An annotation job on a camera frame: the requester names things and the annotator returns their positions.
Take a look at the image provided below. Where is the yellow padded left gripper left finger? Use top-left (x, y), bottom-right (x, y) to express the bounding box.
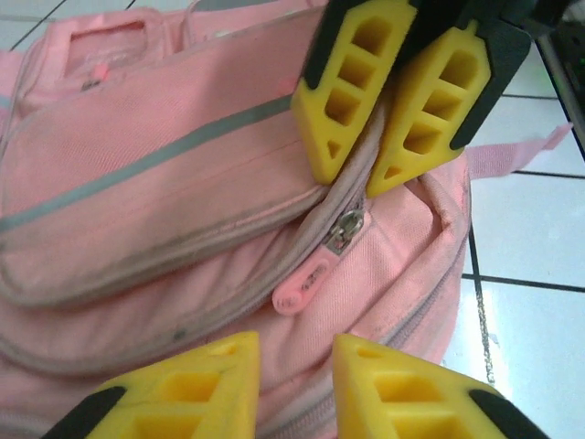
top-left (39, 330), bottom-right (262, 439)

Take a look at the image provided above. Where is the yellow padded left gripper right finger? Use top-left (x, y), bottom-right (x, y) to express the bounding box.
top-left (330, 332), bottom-right (552, 439)

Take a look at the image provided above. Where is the pink backpack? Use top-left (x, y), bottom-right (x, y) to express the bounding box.
top-left (0, 0), bottom-right (575, 439)

